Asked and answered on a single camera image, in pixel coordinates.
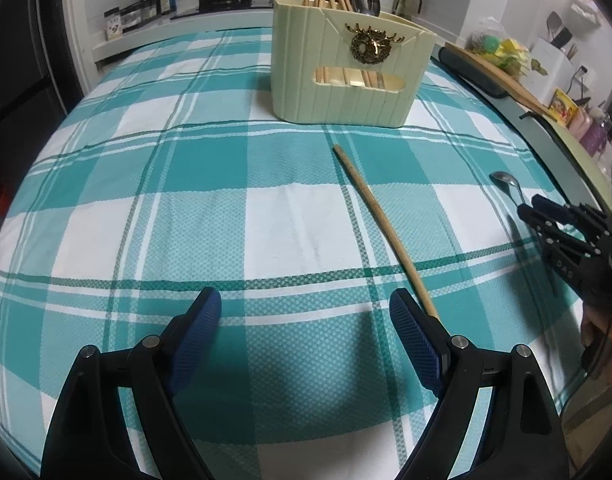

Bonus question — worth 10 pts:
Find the wooden cutting board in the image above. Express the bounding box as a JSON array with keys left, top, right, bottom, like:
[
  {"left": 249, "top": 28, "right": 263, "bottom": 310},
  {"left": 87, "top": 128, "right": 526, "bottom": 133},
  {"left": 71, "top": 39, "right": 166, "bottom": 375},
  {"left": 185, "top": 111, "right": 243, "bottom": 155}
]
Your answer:
[{"left": 443, "top": 42, "right": 558, "bottom": 122}]

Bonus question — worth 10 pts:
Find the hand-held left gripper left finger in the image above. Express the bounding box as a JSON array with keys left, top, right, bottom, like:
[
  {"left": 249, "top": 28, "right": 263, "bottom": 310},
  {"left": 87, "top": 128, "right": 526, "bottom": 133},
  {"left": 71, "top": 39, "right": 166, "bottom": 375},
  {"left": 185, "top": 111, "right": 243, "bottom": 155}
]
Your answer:
[{"left": 42, "top": 287, "right": 223, "bottom": 480}]

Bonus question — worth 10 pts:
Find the cream ribbed utensil holder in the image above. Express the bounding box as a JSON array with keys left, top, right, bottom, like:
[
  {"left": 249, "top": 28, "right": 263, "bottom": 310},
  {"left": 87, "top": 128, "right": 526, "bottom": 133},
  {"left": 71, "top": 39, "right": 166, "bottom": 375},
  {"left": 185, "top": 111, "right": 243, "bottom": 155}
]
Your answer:
[{"left": 271, "top": 0, "right": 435, "bottom": 127}]

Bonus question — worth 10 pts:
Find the dark refrigerator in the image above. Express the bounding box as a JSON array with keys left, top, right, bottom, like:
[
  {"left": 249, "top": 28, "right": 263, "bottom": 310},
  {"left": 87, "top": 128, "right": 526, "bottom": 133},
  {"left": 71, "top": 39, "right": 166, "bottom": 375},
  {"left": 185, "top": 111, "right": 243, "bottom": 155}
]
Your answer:
[{"left": 0, "top": 0, "right": 86, "bottom": 161}]

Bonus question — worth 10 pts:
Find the black tray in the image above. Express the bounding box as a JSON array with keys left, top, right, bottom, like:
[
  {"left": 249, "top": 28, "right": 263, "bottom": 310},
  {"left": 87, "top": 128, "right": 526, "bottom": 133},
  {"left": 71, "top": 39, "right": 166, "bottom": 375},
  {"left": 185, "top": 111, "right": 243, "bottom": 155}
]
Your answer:
[{"left": 438, "top": 46, "right": 508, "bottom": 98}]

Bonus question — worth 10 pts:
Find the curved wooden chopstick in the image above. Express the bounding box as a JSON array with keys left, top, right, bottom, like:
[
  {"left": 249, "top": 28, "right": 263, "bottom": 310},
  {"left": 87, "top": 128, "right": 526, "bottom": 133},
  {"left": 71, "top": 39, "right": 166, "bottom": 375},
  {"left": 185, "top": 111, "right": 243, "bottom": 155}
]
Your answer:
[{"left": 333, "top": 144, "right": 440, "bottom": 322}]

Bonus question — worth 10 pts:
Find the teal plaid tablecloth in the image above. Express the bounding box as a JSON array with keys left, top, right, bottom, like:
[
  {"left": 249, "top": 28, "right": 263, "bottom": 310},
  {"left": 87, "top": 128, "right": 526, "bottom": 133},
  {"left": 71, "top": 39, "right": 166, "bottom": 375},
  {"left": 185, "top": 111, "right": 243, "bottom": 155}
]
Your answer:
[{"left": 0, "top": 27, "right": 594, "bottom": 480}]

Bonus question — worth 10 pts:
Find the small-bowl metal spoon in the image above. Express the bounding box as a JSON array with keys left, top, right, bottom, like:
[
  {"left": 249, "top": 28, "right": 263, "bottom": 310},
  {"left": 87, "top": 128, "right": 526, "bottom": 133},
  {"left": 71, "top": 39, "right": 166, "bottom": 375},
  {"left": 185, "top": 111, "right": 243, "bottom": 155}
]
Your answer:
[{"left": 489, "top": 171, "right": 558, "bottom": 297}]

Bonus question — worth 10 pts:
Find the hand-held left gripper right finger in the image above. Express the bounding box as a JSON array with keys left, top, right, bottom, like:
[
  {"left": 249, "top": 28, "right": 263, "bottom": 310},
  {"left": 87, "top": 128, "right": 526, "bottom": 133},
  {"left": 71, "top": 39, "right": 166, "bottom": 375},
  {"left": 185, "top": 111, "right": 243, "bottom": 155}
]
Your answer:
[{"left": 388, "top": 287, "right": 571, "bottom": 480}]

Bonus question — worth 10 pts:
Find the pink bottle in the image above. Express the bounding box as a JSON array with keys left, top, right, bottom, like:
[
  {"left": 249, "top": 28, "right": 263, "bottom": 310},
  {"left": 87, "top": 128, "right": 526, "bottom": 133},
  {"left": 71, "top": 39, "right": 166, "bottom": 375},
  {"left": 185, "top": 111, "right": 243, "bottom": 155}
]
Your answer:
[{"left": 568, "top": 107, "right": 595, "bottom": 142}]

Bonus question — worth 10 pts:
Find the yellow printed packet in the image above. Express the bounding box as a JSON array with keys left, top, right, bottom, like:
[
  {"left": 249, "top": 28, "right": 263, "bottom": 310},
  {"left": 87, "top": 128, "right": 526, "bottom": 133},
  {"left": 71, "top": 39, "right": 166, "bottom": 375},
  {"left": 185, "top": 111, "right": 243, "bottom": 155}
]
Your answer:
[{"left": 548, "top": 88, "right": 580, "bottom": 127}]

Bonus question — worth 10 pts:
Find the white wall shelf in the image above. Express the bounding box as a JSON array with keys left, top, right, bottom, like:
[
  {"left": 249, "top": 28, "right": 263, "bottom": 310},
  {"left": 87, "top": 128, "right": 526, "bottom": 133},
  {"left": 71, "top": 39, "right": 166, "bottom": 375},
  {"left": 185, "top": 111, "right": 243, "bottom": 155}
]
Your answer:
[{"left": 567, "top": 0, "right": 603, "bottom": 24}]

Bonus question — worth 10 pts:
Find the plastic bag of colourful things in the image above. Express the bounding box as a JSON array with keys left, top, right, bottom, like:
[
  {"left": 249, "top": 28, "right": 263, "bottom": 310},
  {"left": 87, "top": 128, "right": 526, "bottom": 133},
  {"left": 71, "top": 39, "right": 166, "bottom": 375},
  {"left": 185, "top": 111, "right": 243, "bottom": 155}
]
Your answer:
[{"left": 467, "top": 16, "right": 533, "bottom": 77}]

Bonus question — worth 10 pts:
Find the purple bottle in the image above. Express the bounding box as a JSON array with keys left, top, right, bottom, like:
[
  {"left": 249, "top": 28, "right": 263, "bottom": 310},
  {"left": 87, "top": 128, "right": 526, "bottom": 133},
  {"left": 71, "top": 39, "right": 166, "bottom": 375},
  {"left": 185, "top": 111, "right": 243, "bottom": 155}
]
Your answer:
[{"left": 583, "top": 114, "right": 612, "bottom": 157}]

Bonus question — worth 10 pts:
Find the white utensil box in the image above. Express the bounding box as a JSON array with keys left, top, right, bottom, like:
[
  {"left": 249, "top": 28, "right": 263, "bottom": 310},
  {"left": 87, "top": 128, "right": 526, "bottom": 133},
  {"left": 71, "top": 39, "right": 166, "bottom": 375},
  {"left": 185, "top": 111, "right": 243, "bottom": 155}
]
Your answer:
[{"left": 528, "top": 37, "right": 578, "bottom": 107}]

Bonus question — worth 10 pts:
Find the small printed box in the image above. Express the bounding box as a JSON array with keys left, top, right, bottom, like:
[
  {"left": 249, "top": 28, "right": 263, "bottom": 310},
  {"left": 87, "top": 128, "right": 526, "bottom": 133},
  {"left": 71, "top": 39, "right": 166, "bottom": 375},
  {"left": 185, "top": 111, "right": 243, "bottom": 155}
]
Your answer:
[{"left": 104, "top": 7, "right": 124, "bottom": 41}]

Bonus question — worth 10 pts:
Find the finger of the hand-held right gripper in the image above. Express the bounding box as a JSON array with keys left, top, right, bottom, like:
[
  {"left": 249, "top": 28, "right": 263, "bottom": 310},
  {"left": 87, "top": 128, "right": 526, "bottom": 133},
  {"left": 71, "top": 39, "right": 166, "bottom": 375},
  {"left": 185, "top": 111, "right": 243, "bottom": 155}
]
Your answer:
[
  {"left": 517, "top": 203, "right": 562, "bottom": 244},
  {"left": 532, "top": 194, "right": 589, "bottom": 224}
]

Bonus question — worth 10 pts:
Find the person's right hand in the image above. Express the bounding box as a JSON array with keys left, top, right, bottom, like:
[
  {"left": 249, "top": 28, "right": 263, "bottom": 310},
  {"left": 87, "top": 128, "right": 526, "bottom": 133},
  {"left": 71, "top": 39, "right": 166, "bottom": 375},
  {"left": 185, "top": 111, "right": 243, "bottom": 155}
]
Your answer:
[{"left": 580, "top": 306, "right": 612, "bottom": 382}]

